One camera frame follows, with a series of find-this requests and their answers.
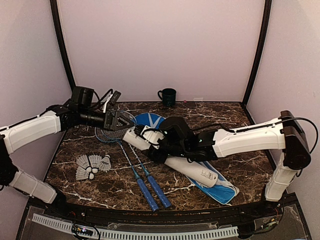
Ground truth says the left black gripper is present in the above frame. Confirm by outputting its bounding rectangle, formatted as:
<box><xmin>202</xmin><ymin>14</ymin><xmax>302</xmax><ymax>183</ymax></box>
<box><xmin>79</xmin><ymin>107</ymin><xmax>135</xmax><ymax>132</ymax></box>

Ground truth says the white shuttlecock tube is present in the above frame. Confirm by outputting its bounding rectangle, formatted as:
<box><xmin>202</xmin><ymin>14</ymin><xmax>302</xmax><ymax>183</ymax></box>
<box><xmin>122</xmin><ymin>127</ymin><xmax>218</xmax><ymax>188</ymax></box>

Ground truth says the white shuttlecock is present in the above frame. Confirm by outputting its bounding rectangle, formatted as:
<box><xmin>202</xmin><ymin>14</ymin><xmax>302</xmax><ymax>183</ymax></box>
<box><xmin>76</xmin><ymin>154</ymin><xmax>92</xmax><ymax>173</ymax></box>
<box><xmin>88</xmin><ymin>154</ymin><xmax>102</xmax><ymax>174</ymax></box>
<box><xmin>75</xmin><ymin>166</ymin><xmax>95</xmax><ymax>181</ymax></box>
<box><xmin>99</xmin><ymin>154</ymin><xmax>111</xmax><ymax>172</ymax></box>

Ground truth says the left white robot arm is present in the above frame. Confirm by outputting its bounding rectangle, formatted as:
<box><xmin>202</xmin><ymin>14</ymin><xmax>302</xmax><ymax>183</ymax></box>
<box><xmin>0</xmin><ymin>105</ymin><xmax>134</xmax><ymax>218</ymax></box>

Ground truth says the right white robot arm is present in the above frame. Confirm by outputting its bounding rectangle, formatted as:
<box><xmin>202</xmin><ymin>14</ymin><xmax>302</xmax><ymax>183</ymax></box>
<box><xmin>141</xmin><ymin>111</ymin><xmax>312</xmax><ymax>217</ymax></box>

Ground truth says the blue badminton racket left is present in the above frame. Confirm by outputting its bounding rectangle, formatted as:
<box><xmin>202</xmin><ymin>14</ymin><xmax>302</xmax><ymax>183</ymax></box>
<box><xmin>94</xmin><ymin>128</ymin><xmax>159</xmax><ymax>212</ymax></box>

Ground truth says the blue badminton racket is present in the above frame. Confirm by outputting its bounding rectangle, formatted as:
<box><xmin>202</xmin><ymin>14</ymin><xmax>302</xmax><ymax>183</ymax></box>
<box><xmin>101</xmin><ymin>110</ymin><xmax>172</xmax><ymax>212</ymax></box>
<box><xmin>94</xmin><ymin>128</ymin><xmax>159</xmax><ymax>212</ymax></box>

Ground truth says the blue badminton racket right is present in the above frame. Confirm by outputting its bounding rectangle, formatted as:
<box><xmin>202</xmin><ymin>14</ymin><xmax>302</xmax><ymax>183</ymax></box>
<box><xmin>101</xmin><ymin>110</ymin><xmax>172</xmax><ymax>212</ymax></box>

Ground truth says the dark green mug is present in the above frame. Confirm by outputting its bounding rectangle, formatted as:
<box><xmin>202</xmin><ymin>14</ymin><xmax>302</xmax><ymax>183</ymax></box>
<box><xmin>157</xmin><ymin>88</ymin><xmax>177</xmax><ymax>107</ymax></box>

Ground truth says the blue racket bag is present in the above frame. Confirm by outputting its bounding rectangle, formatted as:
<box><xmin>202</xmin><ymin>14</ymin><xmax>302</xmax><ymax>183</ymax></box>
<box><xmin>135</xmin><ymin>112</ymin><xmax>240</xmax><ymax>205</ymax></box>

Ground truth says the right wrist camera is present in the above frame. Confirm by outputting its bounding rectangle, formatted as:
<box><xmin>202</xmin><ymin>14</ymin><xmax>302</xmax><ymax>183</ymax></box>
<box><xmin>159</xmin><ymin>116</ymin><xmax>194</xmax><ymax>143</ymax></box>

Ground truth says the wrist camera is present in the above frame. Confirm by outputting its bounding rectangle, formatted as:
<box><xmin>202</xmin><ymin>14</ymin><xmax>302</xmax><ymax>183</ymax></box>
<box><xmin>71</xmin><ymin>86</ymin><xmax>94</xmax><ymax>107</ymax></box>
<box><xmin>159</xmin><ymin>116</ymin><xmax>194</xmax><ymax>143</ymax></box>

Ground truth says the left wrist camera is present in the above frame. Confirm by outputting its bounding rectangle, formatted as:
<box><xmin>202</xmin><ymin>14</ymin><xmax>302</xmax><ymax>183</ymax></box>
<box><xmin>71</xmin><ymin>86</ymin><xmax>94</xmax><ymax>107</ymax></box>

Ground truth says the white slotted cable duct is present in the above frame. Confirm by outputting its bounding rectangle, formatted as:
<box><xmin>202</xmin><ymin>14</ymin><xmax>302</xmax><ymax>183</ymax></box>
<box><xmin>31</xmin><ymin>213</ymin><xmax>239</xmax><ymax>240</ymax></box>

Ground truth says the left black frame post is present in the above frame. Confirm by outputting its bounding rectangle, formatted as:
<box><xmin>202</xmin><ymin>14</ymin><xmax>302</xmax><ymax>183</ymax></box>
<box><xmin>50</xmin><ymin>0</ymin><xmax>76</xmax><ymax>91</ymax></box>

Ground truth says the black frame post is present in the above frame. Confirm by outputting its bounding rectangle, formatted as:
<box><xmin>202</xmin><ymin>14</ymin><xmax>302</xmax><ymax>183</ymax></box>
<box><xmin>50</xmin><ymin>0</ymin><xmax>76</xmax><ymax>91</ymax></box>
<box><xmin>241</xmin><ymin>0</ymin><xmax>272</xmax><ymax>108</ymax></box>

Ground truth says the right black frame post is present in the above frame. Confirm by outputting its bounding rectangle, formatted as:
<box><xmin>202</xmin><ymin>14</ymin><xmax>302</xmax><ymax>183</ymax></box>
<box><xmin>241</xmin><ymin>0</ymin><xmax>272</xmax><ymax>108</ymax></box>

